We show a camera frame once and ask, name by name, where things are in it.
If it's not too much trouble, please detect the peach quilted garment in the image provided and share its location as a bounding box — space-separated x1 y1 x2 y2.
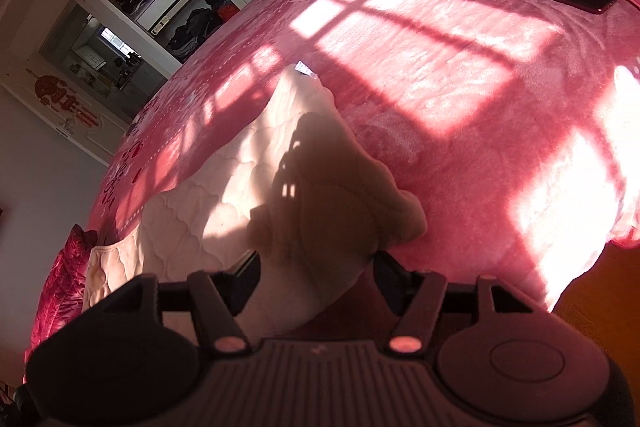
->
84 67 427 343

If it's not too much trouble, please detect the dark clothes lower shelf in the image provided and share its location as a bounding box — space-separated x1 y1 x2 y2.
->
167 0 240 63

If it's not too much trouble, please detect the white door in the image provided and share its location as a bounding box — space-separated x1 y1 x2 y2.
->
1 66 127 166

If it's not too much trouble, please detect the pink heart print bedspread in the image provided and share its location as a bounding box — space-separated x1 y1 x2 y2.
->
89 0 639 306

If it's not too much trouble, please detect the red chinese knot decoration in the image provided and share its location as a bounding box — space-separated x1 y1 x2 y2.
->
34 75 101 128

